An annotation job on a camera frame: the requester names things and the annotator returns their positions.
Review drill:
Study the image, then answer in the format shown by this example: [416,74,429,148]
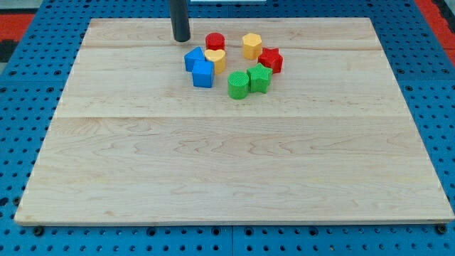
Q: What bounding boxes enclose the blue cube block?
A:
[191,60,214,88]

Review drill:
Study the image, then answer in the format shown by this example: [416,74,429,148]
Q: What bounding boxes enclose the yellow heart block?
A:
[204,49,226,75]

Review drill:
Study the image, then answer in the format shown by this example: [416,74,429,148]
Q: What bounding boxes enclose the green cylinder block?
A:
[227,71,250,100]

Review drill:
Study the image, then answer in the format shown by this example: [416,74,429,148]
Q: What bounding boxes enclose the green star block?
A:
[247,63,272,94]

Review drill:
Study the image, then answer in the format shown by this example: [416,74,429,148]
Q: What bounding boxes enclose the blue triangle block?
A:
[183,46,205,72]

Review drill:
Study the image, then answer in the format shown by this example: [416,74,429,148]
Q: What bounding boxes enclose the red star block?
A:
[257,48,284,74]

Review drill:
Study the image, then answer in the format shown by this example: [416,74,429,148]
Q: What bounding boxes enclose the red cylinder block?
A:
[205,33,225,50]

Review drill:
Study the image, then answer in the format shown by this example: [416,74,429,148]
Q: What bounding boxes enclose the yellow hexagon block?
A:
[242,33,262,60]

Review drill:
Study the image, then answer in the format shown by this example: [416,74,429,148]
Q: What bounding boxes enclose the light wooden board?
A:
[14,18,454,226]

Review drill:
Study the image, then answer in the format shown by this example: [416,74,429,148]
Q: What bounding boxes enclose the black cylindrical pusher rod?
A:
[168,0,191,43]

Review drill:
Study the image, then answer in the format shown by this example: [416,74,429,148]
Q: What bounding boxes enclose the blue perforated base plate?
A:
[1,1,454,255]

